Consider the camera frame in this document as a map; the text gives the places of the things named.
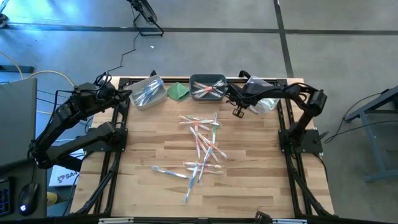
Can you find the white label strip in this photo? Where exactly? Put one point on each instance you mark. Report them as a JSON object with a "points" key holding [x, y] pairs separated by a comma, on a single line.
{"points": [[289, 221], [115, 220]]}

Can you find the black arch bracket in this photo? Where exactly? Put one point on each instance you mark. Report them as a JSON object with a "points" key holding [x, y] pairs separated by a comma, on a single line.
{"points": [[245, 74], [152, 74]]}

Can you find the black floor bar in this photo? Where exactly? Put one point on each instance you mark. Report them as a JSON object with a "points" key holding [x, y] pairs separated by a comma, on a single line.
{"points": [[15, 69]]}

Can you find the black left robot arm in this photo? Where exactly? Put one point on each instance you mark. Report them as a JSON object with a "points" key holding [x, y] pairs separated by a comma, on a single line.
{"points": [[62, 123]]}

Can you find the teal plastic bin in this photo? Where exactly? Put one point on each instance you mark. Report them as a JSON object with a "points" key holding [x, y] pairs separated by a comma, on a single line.
{"points": [[199, 77]]}

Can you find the small yellow object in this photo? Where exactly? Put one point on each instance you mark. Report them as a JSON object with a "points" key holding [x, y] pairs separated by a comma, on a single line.
{"points": [[52, 199]]}

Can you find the translucent white plastic bin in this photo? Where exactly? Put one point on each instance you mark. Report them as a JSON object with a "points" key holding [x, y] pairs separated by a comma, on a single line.
{"points": [[136, 102]]}

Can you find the black diagonal beam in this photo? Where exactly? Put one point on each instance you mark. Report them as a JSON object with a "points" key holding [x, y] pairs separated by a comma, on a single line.
{"points": [[76, 165]]}

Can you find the green folded cloth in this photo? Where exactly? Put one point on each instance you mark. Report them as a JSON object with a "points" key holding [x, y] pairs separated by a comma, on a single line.
{"points": [[178, 91]]}

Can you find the grey blue metal stand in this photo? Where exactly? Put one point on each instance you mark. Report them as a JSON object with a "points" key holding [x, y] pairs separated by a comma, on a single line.
{"points": [[381, 175]]}

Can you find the dark grey desk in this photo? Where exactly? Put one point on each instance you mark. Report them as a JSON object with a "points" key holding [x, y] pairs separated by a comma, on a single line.
{"points": [[43, 183]]}

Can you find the black computer mouse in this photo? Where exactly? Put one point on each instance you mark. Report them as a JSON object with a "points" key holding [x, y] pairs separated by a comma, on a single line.
{"points": [[28, 196]]}

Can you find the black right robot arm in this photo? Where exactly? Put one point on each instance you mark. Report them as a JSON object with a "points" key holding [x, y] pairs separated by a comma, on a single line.
{"points": [[273, 91]]}

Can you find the black floor fan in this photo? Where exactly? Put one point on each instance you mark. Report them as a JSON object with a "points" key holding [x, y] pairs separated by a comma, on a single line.
{"points": [[144, 9]]}

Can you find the black backlit keyboard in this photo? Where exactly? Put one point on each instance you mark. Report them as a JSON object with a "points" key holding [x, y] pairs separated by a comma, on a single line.
{"points": [[4, 199]]}

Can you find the person's foot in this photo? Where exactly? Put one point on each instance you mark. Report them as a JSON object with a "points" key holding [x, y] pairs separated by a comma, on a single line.
{"points": [[3, 21]]}

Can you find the white cardboard box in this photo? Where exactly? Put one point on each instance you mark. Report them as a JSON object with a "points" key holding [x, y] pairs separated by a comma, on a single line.
{"points": [[66, 179]]}

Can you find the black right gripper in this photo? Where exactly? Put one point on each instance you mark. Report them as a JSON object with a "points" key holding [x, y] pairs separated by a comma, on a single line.
{"points": [[241, 96]]}

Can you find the clear plastic bin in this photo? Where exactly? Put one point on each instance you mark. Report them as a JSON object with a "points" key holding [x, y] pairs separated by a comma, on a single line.
{"points": [[270, 104]]}

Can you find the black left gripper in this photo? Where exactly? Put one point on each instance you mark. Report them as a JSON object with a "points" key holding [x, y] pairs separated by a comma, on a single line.
{"points": [[105, 95]]}

